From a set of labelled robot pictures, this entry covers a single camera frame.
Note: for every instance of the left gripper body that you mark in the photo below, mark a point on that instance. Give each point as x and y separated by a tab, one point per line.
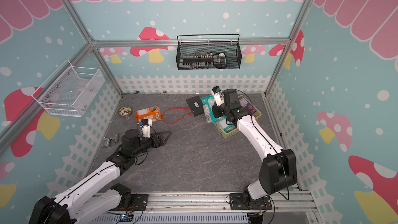
154	143

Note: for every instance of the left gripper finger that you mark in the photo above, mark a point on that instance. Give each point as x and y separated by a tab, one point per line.
161	142
165	135

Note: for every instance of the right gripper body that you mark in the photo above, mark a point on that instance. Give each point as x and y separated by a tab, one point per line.
227	110

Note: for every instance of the teal mint candy bag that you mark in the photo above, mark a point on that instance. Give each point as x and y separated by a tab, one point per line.
226	126

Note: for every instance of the purple candy bag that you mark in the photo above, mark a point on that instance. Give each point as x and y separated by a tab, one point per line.
250	108

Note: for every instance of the orange candy bag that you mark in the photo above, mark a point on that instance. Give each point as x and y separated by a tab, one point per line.
151	113

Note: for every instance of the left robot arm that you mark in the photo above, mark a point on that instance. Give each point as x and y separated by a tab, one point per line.
78	204

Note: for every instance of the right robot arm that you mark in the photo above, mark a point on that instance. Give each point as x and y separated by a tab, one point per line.
278	170

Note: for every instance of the green plastic basket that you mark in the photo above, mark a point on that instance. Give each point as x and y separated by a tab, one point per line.
243	120

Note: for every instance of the black box device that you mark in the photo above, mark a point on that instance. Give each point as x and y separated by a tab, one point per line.
195	105

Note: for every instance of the metal fitting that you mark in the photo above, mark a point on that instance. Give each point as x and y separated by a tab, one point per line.
109	141

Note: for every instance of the green circuit board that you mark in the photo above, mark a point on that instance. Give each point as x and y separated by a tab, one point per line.
124	218

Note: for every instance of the black wire wall basket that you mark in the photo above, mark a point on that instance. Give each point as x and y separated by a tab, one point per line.
208	51

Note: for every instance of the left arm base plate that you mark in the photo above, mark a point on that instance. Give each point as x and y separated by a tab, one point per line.
133	202

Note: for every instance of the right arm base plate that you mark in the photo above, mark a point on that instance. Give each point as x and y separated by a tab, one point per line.
243	201

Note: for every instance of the white wire wall basket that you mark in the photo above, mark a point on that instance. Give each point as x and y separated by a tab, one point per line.
69	90

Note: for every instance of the aluminium front rail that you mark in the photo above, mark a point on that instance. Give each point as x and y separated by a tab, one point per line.
215	202

